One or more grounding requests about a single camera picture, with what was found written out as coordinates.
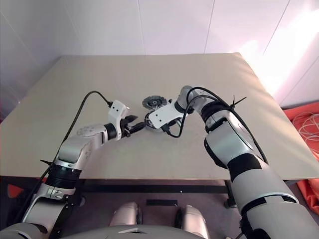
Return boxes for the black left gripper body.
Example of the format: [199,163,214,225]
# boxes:
[119,118,133,138]

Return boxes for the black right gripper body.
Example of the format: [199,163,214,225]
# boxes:
[162,120,181,134]

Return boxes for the grey motor stator base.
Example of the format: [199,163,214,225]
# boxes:
[144,112,162,131]

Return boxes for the grey finned rotor disc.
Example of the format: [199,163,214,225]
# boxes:
[142,95,163,112]

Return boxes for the silver left robot leg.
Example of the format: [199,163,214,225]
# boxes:
[111,201,145,228]

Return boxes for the silver robot leg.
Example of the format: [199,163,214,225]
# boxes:
[173,204,210,239]
[111,201,145,228]

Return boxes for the black table leg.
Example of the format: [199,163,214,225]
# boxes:
[223,180,240,210]

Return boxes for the silver right robot leg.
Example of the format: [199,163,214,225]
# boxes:
[173,204,210,239]

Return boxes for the grey robot torso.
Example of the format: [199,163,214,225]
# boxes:
[49,223,200,239]

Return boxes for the orange fabric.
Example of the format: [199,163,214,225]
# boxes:
[296,179,319,213]
[284,107,319,155]

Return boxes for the red object under table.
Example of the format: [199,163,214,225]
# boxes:
[7,183,25,199]

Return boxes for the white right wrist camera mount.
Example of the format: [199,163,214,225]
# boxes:
[149,100,190,130]

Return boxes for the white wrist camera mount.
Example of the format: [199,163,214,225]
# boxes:
[149,100,190,130]
[108,100,130,140]

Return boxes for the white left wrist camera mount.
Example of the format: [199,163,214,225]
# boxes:
[108,100,130,140]

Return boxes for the black table frame bar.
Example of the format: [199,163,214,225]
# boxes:
[79,177,230,194]

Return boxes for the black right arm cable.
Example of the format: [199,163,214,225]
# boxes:
[163,86,270,165]

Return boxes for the black right arm cable tie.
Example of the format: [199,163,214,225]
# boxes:
[230,95,248,111]

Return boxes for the white cord coil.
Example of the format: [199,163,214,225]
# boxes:
[293,112,319,150]

